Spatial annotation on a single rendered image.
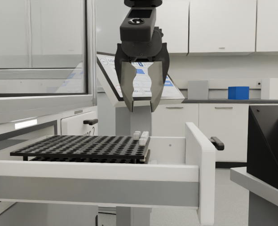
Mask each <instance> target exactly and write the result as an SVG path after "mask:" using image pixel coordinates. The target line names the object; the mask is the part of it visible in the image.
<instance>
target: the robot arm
mask: <svg viewBox="0 0 278 226"><path fill-rule="evenodd" d="M162 3H163V0H124V4H125V5H126V6H128V7H130V8H131V9H130V10H129V12H128V14H127V16H126V17H125V19H124V20H123V22H122V24H121V25H120V27H119V29H120V40H121V41H122V43H117V51H116V54H115V71H116V74H117V78H118V82H119V85H120V89H121V92H122V95H123V99H124V102H125V104H126V106H127V108H128V109H129V111H130V112H133V107H134V100H133V97H132V94H133V91H134V87H133V80H134V78H135V77H136V74H137V69H136V68H135V67H134V66H133V65H132V62H153V64H152V65H150V66H149V67H148V75H149V77H150V79H151V88H150V91H151V94H152V98H151V101H150V106H151V112H154V111H155V110H156V108H157V106H158V105H159V102H160V99H161V96H162V92H163V88H164V85H165V81H166V77H167V74H168V69H169V64H170V58H169V53H168V50H167V43H166V42H165V43H162V37H163V33H162V29H159V26H155V22H156V7H159V6H160V5H162Z"/></svg>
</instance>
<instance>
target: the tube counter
mask: <svg viewBox="0 0 278 226"><path fill-rule="evenodd" d="M136 69H137V74H146V75H148V69H139V68H136Z"/></svg>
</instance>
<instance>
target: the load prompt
mask: <svg viewBox="0 0 278 226"><path fill-rule="evenodd" d="M105 58H106V60H107V62H108V63H109V64H112V65H114V64H115V58H114V57H105ZM132 65H133V66H134V67H142V68H148V65H147V64H146V62H132Z"/></svg>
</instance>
